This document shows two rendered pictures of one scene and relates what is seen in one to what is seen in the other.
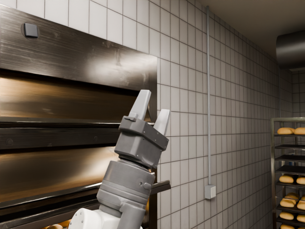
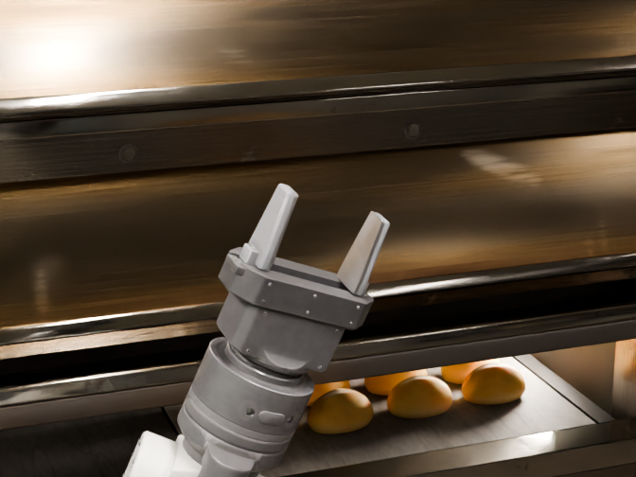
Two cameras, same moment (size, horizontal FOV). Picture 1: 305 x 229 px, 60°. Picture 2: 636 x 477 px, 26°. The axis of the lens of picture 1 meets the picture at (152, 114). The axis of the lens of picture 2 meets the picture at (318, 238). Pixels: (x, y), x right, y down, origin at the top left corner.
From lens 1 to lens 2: 0.69 m
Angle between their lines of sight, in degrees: 37
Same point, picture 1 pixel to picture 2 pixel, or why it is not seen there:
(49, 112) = (240, 57)
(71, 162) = (326, 206)
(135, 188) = (238, 420)
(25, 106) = (165, 48)
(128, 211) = (206, 465)
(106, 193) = (185, 415)
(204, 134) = not seen: outside the picture
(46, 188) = not seen: hidden behind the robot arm
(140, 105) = (268, 229)
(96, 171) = (415, 238)
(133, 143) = (240, 321)
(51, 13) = not seen: outside the picture
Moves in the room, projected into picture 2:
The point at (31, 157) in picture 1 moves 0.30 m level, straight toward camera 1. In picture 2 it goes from (197, 192) to (136, 274)
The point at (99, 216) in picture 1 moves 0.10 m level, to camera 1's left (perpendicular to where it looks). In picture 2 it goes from (170, 458) to (71, 429)
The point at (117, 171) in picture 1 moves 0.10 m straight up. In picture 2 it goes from (207, 375) to (203, 249)
